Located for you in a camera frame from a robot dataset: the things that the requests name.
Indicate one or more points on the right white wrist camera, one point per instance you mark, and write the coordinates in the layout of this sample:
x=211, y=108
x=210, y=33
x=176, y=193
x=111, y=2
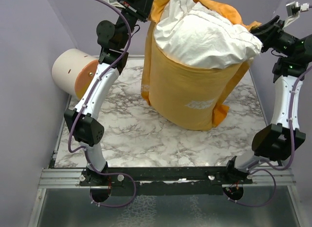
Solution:
x=293, y=11

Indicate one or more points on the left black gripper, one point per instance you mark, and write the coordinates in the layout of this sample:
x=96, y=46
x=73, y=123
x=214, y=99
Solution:
x=138, y=7

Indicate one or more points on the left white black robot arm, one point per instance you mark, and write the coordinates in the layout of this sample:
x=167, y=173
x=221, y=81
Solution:
x=114, y=40

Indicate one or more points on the aluminium frame rail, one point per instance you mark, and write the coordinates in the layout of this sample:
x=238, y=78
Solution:
x=69, y=178

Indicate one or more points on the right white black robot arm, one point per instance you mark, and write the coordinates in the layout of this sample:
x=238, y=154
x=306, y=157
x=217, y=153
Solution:
x=279, y=140

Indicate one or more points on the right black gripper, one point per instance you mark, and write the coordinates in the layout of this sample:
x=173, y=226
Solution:
x=266, y=29

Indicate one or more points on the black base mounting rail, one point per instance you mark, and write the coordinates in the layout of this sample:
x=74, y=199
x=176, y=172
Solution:
x=161, y=181

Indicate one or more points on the white cylinder with orange lid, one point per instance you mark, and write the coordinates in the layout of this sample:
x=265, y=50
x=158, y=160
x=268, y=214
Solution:
x=73, y=72

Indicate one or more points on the white pillow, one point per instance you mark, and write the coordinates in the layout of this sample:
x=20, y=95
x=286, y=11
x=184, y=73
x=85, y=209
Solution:
x=204, y=34

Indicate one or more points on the orange Mickey Mouse pillowcase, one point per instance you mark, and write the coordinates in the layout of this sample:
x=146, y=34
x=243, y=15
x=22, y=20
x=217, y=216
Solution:
x=190, y=97

